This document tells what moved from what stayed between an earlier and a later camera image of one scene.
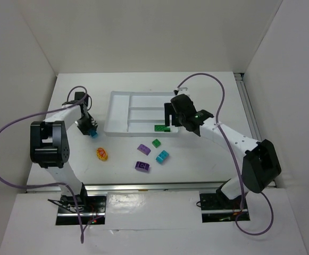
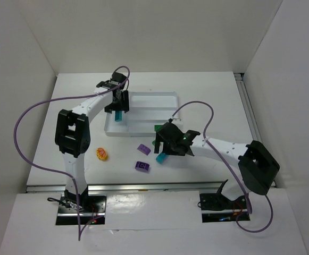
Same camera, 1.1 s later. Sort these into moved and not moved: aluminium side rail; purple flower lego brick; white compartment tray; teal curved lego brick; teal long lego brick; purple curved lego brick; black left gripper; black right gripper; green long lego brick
Moved: black left gripper; black right gripper; teal long lego brick
Not moved: purple curved lego brick; purple flower lego brick; white compartment tray; green long lego brick; aluminium side rail; teal curved lego brick
